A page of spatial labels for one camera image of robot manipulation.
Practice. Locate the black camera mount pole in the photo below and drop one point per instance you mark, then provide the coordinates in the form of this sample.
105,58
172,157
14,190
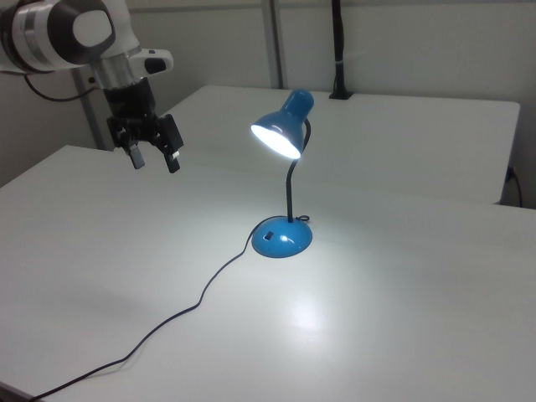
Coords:
340,50

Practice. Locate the grey wall panel post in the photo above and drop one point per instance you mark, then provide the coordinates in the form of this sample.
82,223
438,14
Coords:
273,42

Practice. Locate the blue desk lamp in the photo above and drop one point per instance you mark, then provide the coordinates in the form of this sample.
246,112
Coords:
289,167

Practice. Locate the grey aluminium frame post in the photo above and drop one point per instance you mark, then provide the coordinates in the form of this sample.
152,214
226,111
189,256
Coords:
86,113

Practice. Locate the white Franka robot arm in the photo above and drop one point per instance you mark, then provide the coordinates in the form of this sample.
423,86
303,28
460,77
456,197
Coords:
63,33

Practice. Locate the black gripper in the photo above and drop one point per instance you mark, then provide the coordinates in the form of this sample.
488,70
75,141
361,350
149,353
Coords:
130,106

